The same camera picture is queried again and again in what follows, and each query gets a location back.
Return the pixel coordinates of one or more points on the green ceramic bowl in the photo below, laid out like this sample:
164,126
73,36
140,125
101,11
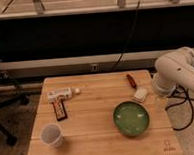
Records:
131,118

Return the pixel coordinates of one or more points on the white sponge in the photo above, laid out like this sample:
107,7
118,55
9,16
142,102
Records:
140,94

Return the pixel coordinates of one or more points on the wall power outlet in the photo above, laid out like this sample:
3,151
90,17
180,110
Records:
94,67

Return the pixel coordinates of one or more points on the brown chocolate bar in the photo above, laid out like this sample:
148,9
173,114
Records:
60,110

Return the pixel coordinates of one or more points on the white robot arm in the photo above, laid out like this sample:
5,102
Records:
174,68

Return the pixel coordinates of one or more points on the white toothpaste tube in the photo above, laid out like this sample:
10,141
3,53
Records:
63,93

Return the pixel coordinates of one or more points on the white plastic cup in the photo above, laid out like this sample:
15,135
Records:
51,135

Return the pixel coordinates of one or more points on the black office chair base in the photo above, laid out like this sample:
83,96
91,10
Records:
20,96

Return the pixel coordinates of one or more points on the red-handled tool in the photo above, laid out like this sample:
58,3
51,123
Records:
131,81

